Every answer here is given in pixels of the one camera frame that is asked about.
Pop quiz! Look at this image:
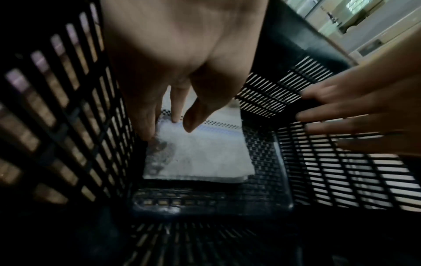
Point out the person's right hand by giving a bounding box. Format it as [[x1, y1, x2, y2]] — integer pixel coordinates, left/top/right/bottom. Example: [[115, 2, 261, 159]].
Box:
[[295, 50, 421, 158]]

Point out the person's left hand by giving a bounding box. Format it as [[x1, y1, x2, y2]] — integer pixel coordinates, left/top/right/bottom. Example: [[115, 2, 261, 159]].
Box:
[[99, 0, 269, 142]]

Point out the black plastic mesh basket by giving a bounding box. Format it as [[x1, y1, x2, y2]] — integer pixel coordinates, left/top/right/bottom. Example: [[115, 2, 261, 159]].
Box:
[[0, 0, 421, 266]]

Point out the grey terry towel checkered stripe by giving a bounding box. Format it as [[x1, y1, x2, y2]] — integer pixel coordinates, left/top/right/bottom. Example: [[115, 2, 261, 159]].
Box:
[[142, 102, 257, 183]]

